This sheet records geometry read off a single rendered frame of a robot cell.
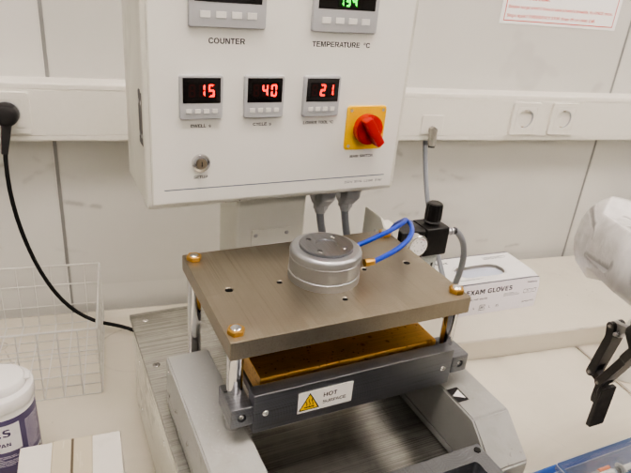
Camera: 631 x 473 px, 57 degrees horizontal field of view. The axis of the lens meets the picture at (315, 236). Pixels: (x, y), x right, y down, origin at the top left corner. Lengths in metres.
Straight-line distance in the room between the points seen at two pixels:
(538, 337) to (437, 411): 0.58
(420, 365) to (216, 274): 0.24
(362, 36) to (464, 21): 0.58
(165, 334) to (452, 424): 0.41
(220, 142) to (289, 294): 0.20
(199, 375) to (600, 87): 1.16
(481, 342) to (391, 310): 0.60
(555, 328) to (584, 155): 0.48
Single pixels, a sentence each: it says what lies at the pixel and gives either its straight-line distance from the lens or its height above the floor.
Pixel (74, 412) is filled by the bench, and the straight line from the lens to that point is 1.03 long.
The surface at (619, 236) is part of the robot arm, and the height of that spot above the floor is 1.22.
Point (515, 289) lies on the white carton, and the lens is 1.29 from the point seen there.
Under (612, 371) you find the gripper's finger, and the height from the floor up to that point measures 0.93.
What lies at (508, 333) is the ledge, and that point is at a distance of 1.22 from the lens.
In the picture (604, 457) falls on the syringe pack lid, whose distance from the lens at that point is 1.02.
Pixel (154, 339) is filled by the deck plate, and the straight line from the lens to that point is 0.85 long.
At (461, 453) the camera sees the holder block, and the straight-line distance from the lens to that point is 0.63.
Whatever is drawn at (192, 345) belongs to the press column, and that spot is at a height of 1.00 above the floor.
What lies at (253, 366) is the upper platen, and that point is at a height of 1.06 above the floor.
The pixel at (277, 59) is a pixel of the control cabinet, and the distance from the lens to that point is 0.68.
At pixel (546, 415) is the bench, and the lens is 1.12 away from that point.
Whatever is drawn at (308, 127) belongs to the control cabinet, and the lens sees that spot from 0.71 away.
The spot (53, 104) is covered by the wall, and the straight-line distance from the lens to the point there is 1.08.
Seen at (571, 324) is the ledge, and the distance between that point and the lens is 1.32.
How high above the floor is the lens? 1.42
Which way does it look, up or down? 25 degrees down
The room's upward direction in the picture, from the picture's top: 5 degrees clockwise
